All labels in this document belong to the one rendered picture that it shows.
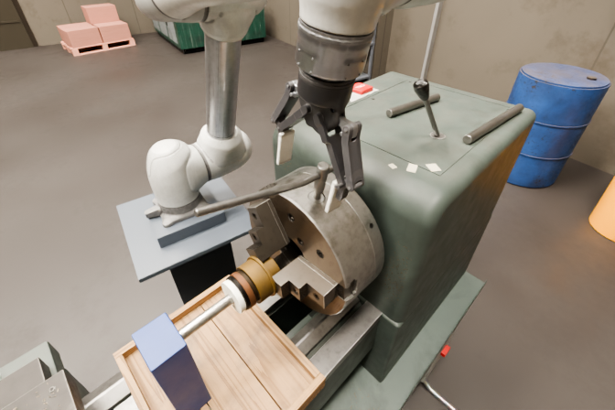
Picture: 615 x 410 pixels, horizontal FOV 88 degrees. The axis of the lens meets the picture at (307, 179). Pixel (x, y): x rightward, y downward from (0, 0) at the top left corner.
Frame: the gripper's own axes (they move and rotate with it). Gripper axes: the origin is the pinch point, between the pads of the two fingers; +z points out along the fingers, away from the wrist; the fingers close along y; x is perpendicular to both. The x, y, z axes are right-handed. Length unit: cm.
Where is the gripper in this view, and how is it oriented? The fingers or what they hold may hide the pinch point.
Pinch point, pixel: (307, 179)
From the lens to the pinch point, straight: 55.5
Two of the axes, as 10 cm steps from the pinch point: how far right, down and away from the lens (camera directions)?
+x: 7.6, -3.7, 5.3
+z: -1.3, 7.1, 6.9
